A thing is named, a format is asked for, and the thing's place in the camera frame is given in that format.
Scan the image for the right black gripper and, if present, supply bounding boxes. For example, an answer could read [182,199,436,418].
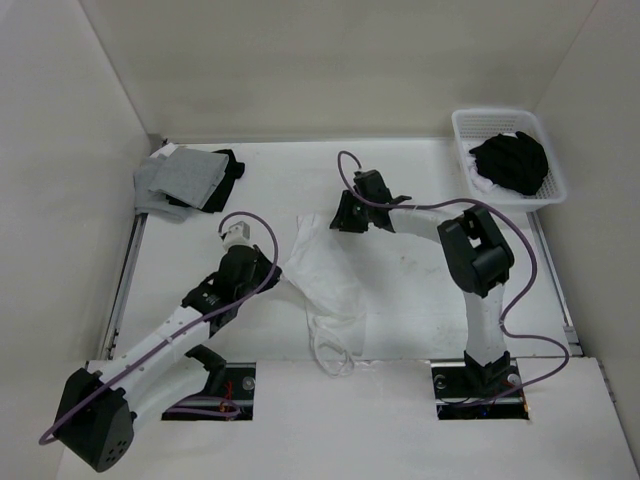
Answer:
[330,190,374,234]

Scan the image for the purple cable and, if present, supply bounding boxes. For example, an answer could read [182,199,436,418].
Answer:
[337,150,572,407]
[38,211,281,447]

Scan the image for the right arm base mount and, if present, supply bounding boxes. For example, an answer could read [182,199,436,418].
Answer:
[431,352,529,421]

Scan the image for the white garment in basket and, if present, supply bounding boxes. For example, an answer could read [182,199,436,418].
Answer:
[465,153,503,195]

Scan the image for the light grey folded tank top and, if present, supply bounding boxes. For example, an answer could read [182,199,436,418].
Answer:
[133,143,191,223]

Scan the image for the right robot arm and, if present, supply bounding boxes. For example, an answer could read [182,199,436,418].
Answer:
[330,170,515,396]

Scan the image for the white plastic basket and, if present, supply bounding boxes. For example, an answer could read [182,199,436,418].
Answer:
[451,107,567,213]

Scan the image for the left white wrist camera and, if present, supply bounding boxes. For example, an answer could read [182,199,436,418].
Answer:
[220,221,251,252]

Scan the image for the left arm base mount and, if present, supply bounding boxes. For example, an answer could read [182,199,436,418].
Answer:
[162,346,257,422]

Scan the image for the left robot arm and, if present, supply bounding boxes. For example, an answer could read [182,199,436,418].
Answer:
[48,243,281,473]

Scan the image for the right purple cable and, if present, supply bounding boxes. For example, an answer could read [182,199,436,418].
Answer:
[337,150,572,407]

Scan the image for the black tank top in basket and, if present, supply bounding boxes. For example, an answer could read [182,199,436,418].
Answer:
[469,131,549,196]

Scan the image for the white tank top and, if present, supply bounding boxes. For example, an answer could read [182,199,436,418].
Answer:
[284,213,367,378]

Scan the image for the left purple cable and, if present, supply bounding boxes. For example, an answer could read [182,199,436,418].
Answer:
[38,211,281,447]

